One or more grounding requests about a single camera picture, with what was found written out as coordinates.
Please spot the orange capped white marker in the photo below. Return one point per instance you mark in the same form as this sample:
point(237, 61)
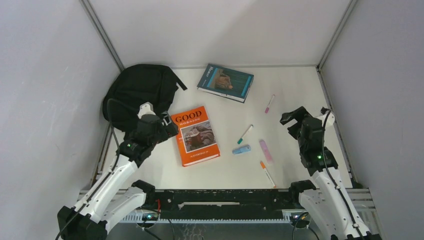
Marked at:
point(264, 168)

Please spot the teal hardcover book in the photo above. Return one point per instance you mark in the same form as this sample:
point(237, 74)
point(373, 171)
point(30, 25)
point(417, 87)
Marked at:
point(225, 82)

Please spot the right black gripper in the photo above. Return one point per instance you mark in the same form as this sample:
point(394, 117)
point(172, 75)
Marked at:
point(297, 114)

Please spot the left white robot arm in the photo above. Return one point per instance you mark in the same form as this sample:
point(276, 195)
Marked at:
point(95, 214)

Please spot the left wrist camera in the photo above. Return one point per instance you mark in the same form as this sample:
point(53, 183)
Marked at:
point(145, 109)

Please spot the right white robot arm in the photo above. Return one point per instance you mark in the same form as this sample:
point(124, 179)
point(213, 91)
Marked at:
point(324, 197)

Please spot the pink capped white marker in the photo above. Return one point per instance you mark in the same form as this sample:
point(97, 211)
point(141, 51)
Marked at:
point(269, 104)

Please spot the black backpack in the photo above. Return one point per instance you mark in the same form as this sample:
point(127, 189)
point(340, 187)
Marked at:
point(136, 85)

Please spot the green capped white marker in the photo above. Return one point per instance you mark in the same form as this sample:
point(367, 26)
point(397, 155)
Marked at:
point(240, 140)

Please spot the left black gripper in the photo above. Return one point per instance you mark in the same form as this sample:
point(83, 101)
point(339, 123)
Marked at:
point(171, 130)

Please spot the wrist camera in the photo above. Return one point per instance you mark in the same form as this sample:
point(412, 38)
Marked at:
point(327, 117)
point(145, 109)

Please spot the orange Good Morning book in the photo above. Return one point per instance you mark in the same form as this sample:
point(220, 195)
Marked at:
point(196, 139)

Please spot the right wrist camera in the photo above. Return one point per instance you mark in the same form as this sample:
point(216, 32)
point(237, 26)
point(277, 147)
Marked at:
point(327, 117)

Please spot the pink highlighter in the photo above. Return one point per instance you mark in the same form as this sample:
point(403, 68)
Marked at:
point(266, 152)

